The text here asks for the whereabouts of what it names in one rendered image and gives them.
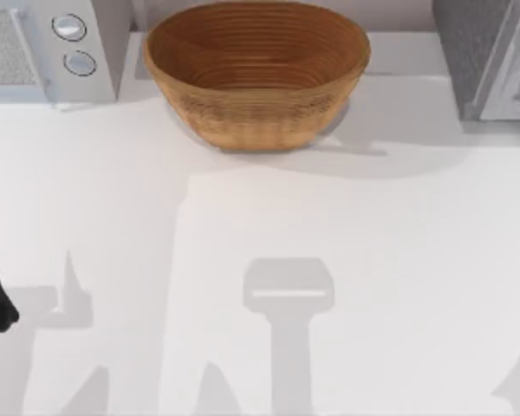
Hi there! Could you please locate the brown woven basket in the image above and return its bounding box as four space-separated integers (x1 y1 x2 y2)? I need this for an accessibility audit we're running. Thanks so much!
142 0 372 153

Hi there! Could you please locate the pale microwave oven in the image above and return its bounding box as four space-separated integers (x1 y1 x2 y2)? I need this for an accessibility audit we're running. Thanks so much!
0 0 133 108

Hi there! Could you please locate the round microwave knob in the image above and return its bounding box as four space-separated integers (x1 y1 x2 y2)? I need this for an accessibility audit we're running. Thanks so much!
50 12 88 42
62 49 99 77

